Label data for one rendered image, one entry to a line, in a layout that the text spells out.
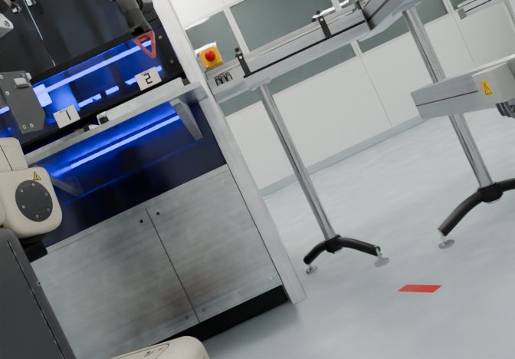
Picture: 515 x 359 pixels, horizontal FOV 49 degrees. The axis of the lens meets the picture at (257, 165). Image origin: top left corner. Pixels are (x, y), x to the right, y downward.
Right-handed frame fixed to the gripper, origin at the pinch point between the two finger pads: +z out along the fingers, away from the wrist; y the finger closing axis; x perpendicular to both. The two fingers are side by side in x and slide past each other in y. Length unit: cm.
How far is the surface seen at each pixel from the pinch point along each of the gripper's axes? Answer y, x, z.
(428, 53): 19, -86, 38
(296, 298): 35, -6, 100
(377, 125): 495, -169, 94
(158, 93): -0.4, 3.7, 11.4
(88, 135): -3.1, 28.5, 14.1
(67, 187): 25, 50, 24
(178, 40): 37.3, -8.4, -8.2
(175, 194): 36, 18, 44
